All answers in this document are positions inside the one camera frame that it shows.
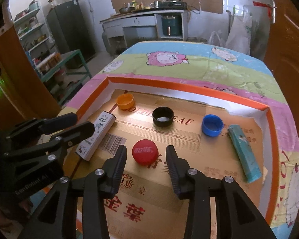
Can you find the clear plastic bag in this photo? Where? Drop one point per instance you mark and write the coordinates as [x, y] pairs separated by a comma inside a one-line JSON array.
[[215, 38]]

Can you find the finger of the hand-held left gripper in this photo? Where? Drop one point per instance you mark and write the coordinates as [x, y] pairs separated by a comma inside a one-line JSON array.
[[77, 133], [59, 123]]

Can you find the metal wok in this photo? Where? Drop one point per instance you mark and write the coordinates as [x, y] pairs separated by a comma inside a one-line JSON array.
[[127, 10]]

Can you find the wooden door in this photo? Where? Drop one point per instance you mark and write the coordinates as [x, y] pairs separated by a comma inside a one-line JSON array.
[[289, 54]]

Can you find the white patterned small box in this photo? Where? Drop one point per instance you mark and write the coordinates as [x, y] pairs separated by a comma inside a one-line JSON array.
[[99, 129]]

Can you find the white woven sack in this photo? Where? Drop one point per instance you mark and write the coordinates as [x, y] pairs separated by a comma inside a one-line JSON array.
[[239, 32]]

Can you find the red paper strip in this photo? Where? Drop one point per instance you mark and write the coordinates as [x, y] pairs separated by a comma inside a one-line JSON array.
[[260, 4]]

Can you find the metal strike plate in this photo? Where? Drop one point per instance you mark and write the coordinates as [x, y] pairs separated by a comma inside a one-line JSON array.
[[1, 17]]

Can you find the wooden door frame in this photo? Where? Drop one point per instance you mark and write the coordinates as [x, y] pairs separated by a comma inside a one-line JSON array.
[[15, 79]]

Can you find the teal lighter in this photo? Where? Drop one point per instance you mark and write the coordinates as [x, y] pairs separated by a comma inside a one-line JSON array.
[[244, 151]]

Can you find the dark refrigerator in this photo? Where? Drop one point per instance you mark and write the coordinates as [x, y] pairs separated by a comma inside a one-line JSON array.
[[69, 29]]

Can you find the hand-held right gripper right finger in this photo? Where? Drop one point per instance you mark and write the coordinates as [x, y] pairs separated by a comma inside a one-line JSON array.
[[175, 171]]

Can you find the red bottle cap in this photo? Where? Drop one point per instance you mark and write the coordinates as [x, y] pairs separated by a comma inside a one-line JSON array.
[[145, 151]]

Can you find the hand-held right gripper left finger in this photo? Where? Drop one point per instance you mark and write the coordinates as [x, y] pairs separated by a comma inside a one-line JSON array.
[[119, 169]]

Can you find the metal kettle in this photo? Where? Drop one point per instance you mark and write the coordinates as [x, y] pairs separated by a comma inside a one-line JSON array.
[[155, 4]]

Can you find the condiment bottle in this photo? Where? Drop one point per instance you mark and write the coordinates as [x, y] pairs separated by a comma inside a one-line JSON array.
[[141, 3], [134, 4]]

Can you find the white kitchen cabinet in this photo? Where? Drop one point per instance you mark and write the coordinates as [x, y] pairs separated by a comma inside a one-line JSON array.
[[139, 21]]

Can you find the orange bottle cap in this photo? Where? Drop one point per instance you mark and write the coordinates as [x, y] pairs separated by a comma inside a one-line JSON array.
[[125, 101]]

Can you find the teal air fryer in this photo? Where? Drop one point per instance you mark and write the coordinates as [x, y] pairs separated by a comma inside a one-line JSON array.
[[169, 26]]

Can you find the shallow cardboard box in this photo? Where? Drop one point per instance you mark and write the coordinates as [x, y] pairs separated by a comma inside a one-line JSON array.
[[209, 154]]

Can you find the round basin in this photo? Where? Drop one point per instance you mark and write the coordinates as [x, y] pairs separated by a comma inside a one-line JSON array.
[[196, 39]]

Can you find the blue bottle cap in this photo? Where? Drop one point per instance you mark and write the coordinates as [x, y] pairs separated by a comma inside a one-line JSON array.
[[212, 125]]

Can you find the green metal rack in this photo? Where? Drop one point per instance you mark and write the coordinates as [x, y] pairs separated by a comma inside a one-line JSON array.
[[64, 67]]

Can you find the black bottle cap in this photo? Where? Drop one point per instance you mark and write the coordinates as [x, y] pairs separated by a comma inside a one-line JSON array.
[[163, 116]]

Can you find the cartoon printed blanket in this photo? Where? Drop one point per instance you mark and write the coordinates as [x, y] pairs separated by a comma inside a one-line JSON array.
[[201, 67]]

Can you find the white shelf rack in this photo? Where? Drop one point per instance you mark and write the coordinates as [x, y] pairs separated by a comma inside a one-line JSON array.
[[32, 29]]

